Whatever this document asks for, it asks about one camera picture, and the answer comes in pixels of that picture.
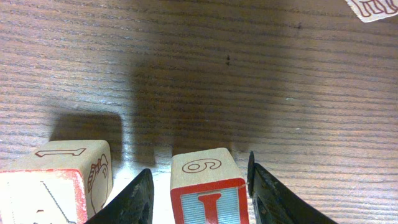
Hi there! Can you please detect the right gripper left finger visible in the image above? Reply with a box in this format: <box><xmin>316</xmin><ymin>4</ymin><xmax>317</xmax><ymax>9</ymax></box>
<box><xmin>85</xmin><ymin>169</ymin><xmax>154</xmax><ymax>224</ymax></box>

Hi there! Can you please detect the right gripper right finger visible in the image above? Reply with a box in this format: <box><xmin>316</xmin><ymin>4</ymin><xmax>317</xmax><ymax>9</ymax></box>
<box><xmin>247</xmin><ymin>152</ymin><xmax>336</xmax><ymax>224</ymax></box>

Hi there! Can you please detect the red I block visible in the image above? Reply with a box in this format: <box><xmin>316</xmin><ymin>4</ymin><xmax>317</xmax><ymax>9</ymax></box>
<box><xmin>170</xmin><ymin>147</ymin><xmax>249</xmax><ymax>224</ymax></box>

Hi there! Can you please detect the red A block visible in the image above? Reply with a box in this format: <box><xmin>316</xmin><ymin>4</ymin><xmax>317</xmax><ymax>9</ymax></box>
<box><xmin>1</xmin><ymin>140</ymin><xmax>113</xmax><ymax>224</ymax></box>

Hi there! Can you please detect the red U block centre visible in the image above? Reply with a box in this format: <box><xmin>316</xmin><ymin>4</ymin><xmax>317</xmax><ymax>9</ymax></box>
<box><xmin>345</xmin><ymin>0</ymin><xmax>397</xmax><ymax>23</ymax></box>

